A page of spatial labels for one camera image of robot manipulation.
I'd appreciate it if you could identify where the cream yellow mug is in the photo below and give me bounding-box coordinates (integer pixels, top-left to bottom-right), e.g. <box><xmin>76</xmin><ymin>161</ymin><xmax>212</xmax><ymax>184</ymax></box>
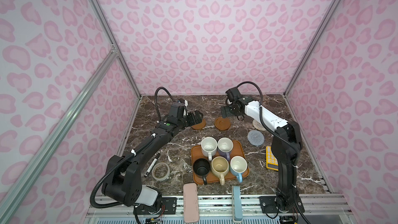
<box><xmin>210</xmin><ymin>156</ymin><xmax>230</xmax><ymax>186</ymax></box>

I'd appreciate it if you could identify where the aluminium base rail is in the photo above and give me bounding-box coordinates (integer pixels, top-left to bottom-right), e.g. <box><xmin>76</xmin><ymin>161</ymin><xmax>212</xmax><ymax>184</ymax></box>
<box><xmin>84</xmin><ymin>194</ymin><xmax>357</xmax><ymax>224</ymax></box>

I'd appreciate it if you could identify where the multicolour woven coaster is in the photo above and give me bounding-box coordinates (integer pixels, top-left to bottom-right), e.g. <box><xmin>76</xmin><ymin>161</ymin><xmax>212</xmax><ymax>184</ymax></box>
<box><xmin>252</xmin><ymin>120</ymin><xmax>266</xmax><ymax>131</ymax></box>

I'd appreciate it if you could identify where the aluminium frame post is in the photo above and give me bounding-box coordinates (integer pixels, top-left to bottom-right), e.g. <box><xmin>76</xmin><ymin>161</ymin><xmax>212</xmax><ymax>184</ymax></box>
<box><xmin>88</xmin><ymin>0</ymin><xmax>142</xmax><ymax>100</ymax></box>
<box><xmin>284</xmin><ymin>0</ymin><xmax>343</xmax><ymax>98</ymax></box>

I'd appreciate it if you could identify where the aluminium frame post left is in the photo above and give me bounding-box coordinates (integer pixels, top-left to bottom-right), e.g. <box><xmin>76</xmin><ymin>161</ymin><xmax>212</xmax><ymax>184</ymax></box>
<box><xmin>88</xmin><ymin>0</ymin><xmax>142</xmax><ymax>100</ymax></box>

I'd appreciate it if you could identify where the aluminium frame post right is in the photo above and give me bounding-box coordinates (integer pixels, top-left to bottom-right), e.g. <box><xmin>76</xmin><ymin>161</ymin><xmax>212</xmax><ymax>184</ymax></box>
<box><xmin>284</xmin><ymin>0</ymin><xmax>343</xmax><ymax>98</ymax></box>

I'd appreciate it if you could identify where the brown wooden coaster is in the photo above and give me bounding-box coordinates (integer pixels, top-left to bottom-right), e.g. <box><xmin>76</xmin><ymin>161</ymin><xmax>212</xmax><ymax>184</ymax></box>
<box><xmin>191</xmin><ymin>119</ymin><xmax>206</xmax><ymax>130</ymax></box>
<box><xmin>214</xmin><ymin>117</ymin><xmax>231</xmax><ymax>131</ymax></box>

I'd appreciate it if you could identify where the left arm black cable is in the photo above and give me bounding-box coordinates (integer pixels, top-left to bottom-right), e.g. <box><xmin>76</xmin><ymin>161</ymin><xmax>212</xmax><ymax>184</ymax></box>
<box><xmin>154</xmin><ymin>86</ymin><xmax>176</xmax><ymax>122</ymax></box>

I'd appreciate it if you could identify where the black mug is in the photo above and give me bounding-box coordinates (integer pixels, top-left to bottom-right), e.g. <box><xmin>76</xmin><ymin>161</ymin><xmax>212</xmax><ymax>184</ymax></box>
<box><xmin>193</xmin><ymin>158</ymin><xmax>211</xmax><ymax>185</ymax></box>

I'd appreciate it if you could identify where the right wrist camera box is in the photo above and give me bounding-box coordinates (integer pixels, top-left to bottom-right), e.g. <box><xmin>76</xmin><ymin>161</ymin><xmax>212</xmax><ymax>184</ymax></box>
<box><xmin>226</xmin><ymin>87</ymin><xmax>243</xmax><ymax>103</ymax></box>

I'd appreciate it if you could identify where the grey woven coaster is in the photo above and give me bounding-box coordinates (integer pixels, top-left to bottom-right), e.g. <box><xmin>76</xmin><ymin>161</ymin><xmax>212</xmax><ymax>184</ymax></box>
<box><xmin>247</xmin><ymin>130</ymin><xmax>265</xmax><ymax>147</ymax></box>

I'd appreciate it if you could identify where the pink eraser block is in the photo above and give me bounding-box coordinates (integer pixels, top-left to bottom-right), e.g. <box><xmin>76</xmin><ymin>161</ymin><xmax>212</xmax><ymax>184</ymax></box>
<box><xmin>183</xmin><ymin>183</ymin><xmax>200</xmax><ymax>224</ymax></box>

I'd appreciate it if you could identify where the clear tape roll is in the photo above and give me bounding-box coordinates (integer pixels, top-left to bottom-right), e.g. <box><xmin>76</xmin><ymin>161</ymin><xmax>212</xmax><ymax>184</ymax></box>
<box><xmin>152</xmin><ymin>162</ymin><xmax>171</xmax><ymax>181</ymax></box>

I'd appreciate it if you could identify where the aluminium diagonal frame bar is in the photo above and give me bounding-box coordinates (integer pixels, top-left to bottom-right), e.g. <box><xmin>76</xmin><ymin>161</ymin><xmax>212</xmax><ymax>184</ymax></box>
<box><xmin>0</xmin><ymin>48</ymin><xmax>119</xmax><ymax>217</ymax></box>

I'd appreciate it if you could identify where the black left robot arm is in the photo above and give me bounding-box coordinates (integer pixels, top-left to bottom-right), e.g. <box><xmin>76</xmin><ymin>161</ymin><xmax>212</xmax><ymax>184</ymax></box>
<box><xmin>90</xmin><ymin>110</ymin><xmax>203</xmax><ymax>208</ymax></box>

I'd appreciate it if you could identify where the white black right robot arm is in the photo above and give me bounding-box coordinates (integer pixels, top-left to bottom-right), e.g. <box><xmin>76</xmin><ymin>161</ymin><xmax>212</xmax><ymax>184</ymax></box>
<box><xmin>221</xmin><ymin>96</ymin><xmax>302</xmax><ymax>213</ymax></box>

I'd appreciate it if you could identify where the lilac mug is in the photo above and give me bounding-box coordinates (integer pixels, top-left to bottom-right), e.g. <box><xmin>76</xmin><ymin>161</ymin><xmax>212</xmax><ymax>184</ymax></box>
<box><xmin>217</xmin><ymin>138</ymin><xmax>233</xmax><ymax>161</ymax></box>

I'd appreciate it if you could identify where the white speckled mug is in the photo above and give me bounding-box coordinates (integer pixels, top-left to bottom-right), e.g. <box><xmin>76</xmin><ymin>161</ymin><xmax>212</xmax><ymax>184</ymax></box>
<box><xmin>201</xmin><ymin>137</ymin><xmax>218</xmax><ymax>161</ymax></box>

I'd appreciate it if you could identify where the light blue block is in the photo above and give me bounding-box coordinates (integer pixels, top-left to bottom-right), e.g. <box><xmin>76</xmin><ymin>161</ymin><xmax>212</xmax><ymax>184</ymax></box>
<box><xmin>232</xmin><ymin>186</ymin><xmax>243</xmax><ymax>224</ymax></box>

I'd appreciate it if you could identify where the light blue mug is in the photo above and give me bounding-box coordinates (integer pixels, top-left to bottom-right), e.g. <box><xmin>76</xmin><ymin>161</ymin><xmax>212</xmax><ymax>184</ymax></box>
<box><xmin>230</xmin><ymin>156</ymin><xmax>248</xmax><ymax>183</ymax></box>

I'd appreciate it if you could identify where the black white marker pen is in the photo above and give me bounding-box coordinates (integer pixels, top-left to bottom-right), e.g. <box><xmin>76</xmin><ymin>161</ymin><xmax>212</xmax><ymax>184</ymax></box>
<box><xmin>144</xmin><ymin>153</ymin><xmax>161</xmax><ymax>177</ymax></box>

